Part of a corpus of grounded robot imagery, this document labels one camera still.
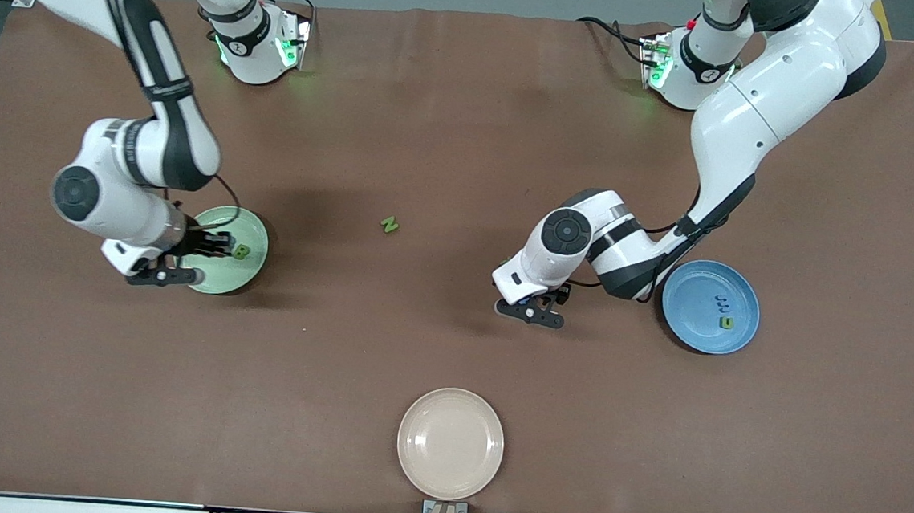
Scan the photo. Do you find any green plate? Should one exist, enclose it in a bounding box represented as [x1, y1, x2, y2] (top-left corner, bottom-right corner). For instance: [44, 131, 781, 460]
[180, 202, 273, 299]

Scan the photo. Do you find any beige plate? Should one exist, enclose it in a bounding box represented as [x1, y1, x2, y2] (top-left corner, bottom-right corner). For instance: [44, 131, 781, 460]
[393, 384, 510, 505]

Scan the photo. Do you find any blue plate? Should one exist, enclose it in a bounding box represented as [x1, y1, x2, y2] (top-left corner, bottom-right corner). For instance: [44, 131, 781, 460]
[657, 257, 765, 359]

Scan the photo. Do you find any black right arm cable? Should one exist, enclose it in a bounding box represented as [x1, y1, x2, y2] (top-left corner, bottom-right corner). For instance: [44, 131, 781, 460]
[72, 0, 257, 233]

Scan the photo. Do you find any brown table cover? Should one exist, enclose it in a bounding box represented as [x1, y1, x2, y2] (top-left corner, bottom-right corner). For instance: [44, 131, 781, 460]
[0, 0, 914, 513]

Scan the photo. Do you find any silver arm base bracket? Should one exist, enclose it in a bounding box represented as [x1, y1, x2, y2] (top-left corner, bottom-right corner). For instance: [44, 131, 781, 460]
[273, 9, 315, 71]
[636, 31, 676, 92]

